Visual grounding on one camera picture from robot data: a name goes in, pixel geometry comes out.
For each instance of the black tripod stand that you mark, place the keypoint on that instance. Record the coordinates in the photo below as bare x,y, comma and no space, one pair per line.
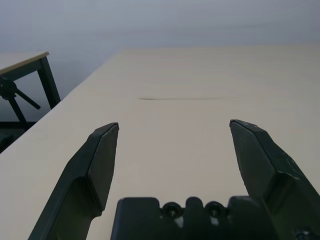
8,87

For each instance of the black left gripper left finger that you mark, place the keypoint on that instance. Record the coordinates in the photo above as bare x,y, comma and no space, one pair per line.
82,175

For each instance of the beige side table black frame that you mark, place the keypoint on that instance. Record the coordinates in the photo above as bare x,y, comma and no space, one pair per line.
22,63

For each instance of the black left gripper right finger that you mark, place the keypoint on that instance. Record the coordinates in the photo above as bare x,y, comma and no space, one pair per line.
270,170

